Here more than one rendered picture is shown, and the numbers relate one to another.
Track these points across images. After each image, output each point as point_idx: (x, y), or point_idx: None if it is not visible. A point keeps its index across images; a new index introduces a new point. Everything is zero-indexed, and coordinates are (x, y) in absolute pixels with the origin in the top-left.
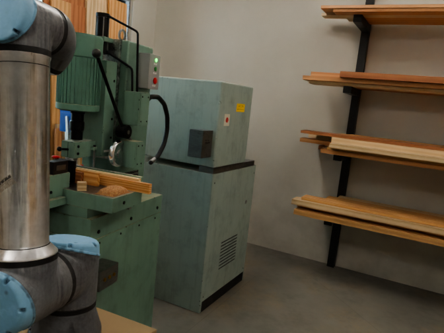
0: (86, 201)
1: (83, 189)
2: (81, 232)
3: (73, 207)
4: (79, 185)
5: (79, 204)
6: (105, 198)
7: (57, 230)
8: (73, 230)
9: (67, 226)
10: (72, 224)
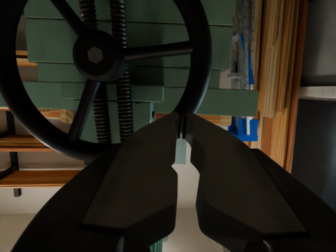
0: (41, 94)
1: (62, 111)
2: (43, 33)
3: (67, 80)
4: (64, 118)
5: (54, 86)
6: (4, 104)
7: (98, 27)
8: (63, 35)
9: (75, 39)
10: (65, 46)
